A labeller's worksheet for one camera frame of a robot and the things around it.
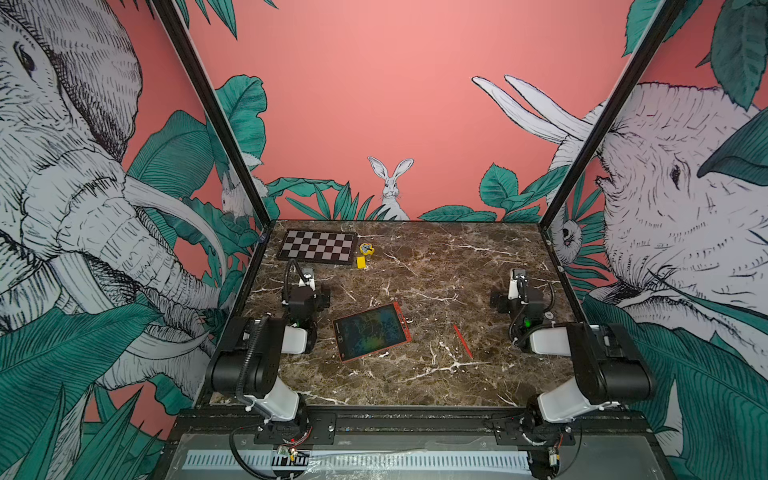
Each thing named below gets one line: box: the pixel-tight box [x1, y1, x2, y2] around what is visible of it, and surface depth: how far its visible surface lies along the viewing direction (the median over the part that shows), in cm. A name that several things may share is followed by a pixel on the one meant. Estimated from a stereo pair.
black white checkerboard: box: [277, 229, 359, 265], surface depth 113 cm
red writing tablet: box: [333, 301, 413, 363], surface depth 93 cm
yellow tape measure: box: [359, 242, 375, 255], surface depth 113 cm
